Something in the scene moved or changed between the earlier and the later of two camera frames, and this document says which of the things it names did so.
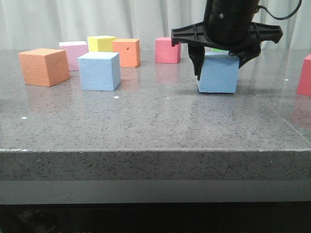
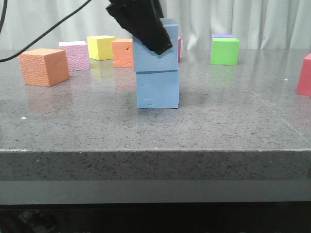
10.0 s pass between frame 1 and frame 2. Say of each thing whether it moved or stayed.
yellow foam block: stayed
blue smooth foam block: moved
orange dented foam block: stayed
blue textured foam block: moved
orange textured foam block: stayed
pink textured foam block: stayed
